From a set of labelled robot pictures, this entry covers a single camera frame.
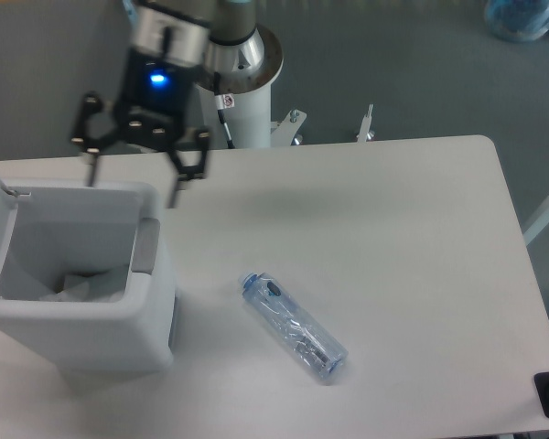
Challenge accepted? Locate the blue plastic bag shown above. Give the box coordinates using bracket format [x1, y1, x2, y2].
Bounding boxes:
[483, 0, 549, 43]

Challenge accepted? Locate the white pedestal base frame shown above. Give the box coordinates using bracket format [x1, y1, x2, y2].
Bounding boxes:
[139, 103, 376, 154]

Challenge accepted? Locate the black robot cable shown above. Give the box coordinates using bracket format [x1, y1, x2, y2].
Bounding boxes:
[212, 71, 236, 150]

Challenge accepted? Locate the clear plastic water bottle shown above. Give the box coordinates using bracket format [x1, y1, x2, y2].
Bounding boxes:
[239, 273, 349, 382]

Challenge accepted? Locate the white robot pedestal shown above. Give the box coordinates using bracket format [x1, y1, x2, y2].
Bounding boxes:
[197, 24, 284, 127]

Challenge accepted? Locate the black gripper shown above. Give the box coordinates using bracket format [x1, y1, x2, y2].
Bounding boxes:
[70, 48, 211, 209]

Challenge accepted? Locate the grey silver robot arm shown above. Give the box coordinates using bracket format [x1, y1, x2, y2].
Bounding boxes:
[70, 1, 247, 189]

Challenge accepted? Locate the white trash can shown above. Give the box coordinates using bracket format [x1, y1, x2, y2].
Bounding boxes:
[0, 178, 177, 371]

